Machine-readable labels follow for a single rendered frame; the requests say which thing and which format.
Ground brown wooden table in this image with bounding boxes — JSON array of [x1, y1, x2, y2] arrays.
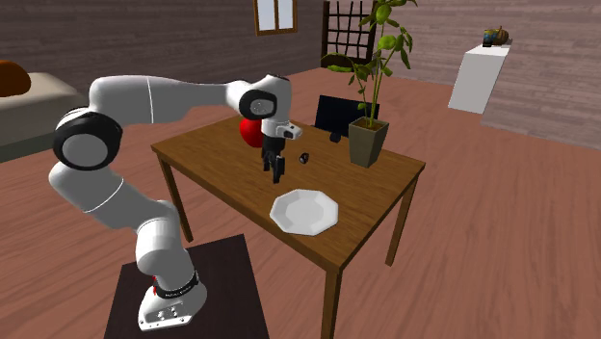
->
[[149, 114, 427, 339]]

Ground white pedestal with ornaments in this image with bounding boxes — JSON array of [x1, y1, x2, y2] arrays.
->
[[447, 25, 514, 116]]

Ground red round ball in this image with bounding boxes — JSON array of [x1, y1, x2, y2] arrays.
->
[[238, 117, 265, 149]]

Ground white octagonal plate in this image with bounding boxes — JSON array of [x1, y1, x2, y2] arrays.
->
[[269, 188, 340, 237]]

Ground dark robot stand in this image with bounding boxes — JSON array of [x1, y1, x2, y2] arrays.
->
[[104, 233, 272, 339]]

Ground beige sofa with brown cushion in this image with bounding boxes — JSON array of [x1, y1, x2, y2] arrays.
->
[[0, 59, 91, 164]]

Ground green plant in grey pot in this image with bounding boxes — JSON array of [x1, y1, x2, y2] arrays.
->
[[320, 0, 419, 170]]

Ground black flat screen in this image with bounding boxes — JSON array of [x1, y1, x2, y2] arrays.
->
[[313, 94, 380, 139]]

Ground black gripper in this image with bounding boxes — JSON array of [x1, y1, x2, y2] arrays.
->
[[261, 134, 287, 185]]

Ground wooden framed window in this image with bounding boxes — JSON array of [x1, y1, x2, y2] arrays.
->
[[252, 0, 300, 38]]

